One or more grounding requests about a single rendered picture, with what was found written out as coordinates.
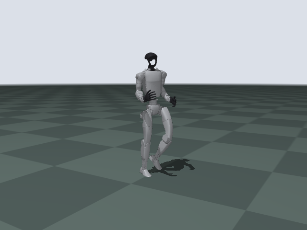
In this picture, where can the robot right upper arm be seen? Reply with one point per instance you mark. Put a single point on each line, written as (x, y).
(139, 77)

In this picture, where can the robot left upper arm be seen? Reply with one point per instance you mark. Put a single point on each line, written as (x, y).
(164, 74)

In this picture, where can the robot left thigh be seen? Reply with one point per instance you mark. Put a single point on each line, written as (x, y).
(167, 123)

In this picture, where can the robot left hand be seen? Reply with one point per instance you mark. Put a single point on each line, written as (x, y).
(173, 101)

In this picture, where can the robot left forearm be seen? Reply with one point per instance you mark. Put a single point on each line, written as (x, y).
(165, 96)

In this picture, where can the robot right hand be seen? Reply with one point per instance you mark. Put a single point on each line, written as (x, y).
(148, 97)

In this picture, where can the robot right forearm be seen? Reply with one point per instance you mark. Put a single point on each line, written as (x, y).
(139, 97)

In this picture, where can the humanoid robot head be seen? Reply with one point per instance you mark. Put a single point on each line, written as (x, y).
(150, 56)

